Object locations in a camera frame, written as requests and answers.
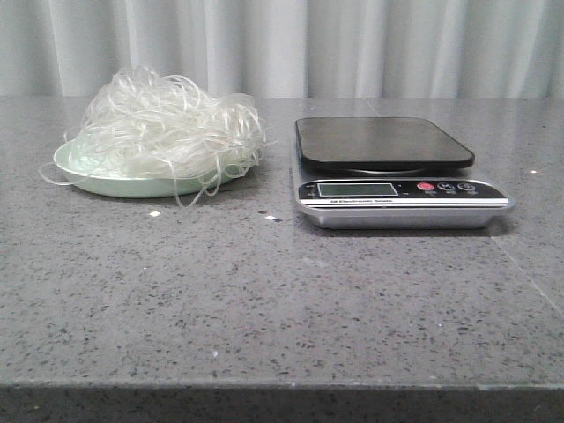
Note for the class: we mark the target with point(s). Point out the light green round plate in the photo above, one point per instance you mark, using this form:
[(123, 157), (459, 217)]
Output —
[(114, 186)]

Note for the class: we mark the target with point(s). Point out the silver black kitchen scale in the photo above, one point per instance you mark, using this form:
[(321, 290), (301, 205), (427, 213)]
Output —
[(389, 173)]

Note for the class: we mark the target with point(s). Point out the white pleated curtain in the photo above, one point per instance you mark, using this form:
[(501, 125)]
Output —
[(290, 49)]

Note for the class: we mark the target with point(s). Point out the translucent white vermicelli bundle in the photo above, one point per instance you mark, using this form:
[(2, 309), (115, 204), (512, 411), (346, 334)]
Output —
[(144, 125)]

